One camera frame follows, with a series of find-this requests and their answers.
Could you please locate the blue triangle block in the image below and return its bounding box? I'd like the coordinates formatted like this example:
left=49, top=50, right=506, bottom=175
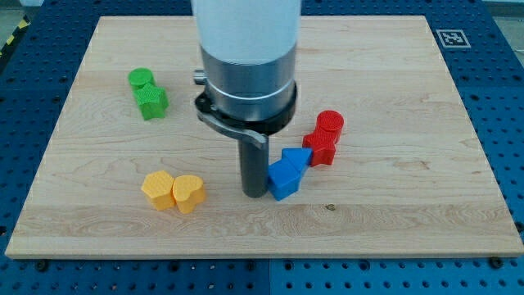
left=282, top=147, right=313, bottom=177

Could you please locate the blue cube block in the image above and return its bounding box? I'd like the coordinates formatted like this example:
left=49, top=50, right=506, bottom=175
left=269, top=158, right=301, bottom=201

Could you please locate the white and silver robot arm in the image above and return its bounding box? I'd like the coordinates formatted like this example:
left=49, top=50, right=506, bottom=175
left=191, top=0, right=301, bottom=149

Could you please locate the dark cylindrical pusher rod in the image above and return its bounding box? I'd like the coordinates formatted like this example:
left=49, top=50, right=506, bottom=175
left=238, top=141, right=269, bottom=197

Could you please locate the red star block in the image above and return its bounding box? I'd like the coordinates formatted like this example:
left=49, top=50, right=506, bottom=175
left=302, top=131, right=337, bottom=166

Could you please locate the red cylinder block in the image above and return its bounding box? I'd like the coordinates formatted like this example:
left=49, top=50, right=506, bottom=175
left=314, top=110, right=345, bottom=143

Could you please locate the yellow heart block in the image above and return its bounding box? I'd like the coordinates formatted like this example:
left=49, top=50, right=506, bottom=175
left=172, top=175, right=206, bottom=214

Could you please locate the yellow hexagon block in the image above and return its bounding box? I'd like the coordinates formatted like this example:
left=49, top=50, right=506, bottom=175
left=141, top=170, right=175, bottom=211

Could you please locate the green star block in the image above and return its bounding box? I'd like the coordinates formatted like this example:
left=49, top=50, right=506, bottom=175
left=133, top=84, right=169, bottom=120

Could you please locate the wooden board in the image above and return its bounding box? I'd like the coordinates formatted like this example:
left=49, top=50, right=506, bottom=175
left=6, top=16, right=523, bottom=260

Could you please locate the green cylinder block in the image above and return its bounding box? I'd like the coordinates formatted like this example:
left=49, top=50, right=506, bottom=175
left=127, top=67, right=156, bottom=90

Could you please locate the white fiducial marker tag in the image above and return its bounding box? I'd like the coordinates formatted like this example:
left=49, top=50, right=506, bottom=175
left=436, top=29, right=471, bottom=48

